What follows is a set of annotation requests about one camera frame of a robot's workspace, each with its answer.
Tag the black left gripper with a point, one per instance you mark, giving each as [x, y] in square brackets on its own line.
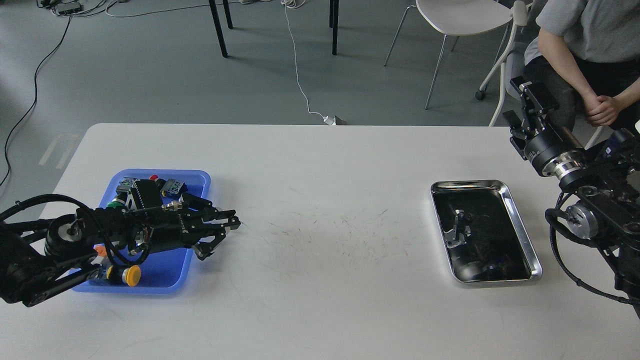
[164, 224]

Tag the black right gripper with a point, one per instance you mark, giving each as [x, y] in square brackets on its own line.
[552, 152]

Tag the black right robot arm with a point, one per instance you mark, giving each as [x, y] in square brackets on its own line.
[597, 206]

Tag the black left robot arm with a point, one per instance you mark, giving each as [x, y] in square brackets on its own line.
[51, 243]

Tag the person's clasped hands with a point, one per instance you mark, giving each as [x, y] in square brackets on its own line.
[601, 110]

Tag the blue plastic tray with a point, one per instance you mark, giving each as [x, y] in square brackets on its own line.
[164, 272]

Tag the person in grey shirt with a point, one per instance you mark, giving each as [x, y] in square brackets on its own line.
[588, 46]

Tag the orange grey contact block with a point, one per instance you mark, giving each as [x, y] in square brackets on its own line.
[101, 250]

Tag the white chair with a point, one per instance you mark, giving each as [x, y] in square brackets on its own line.
[457, 18]

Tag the silver metal tray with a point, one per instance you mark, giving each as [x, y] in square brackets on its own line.
[485, 240]

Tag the white power adapter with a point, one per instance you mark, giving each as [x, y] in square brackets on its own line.
[333, 120]

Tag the red push button switch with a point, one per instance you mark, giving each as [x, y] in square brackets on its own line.
[170, 188]

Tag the yellow push button switch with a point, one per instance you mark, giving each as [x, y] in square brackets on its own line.
[117, 276]

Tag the green push button switch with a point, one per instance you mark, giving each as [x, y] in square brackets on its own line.
[121, 192]

